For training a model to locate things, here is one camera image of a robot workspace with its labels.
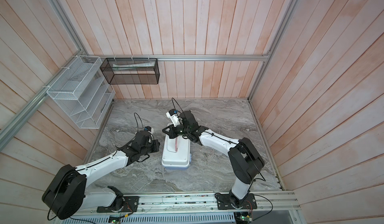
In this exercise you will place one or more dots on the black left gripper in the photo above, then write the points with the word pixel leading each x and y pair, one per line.
pixel 156 145

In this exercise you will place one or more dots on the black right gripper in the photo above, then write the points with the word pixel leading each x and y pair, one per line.
pixel 173 133

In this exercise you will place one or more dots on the white blue plastic toolbox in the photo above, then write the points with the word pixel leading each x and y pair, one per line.
pixel 176 153

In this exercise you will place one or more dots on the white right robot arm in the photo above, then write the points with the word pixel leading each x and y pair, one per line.
pixel 244 157

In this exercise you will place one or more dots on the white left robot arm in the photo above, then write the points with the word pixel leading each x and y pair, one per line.
pixel 69 190

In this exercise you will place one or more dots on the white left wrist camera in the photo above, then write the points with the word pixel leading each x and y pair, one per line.
pixel 149 129

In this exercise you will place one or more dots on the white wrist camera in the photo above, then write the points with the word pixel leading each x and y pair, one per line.
pixel 173 116
pixel 149 129

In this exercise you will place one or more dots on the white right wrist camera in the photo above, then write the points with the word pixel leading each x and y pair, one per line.
pixel 173 116

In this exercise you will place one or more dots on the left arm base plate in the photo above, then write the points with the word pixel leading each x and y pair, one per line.
pixel 121 204

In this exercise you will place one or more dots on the black mesh wall basket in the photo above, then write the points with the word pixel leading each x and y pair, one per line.
pixel 131 70

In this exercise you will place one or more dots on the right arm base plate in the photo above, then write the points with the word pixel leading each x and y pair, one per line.
pixel 230 201

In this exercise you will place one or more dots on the white wire mesh shelf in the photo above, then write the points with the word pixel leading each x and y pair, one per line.
pixel 81 93

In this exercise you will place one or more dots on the aluminium front rail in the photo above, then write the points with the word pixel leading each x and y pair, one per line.
pixel 204 202

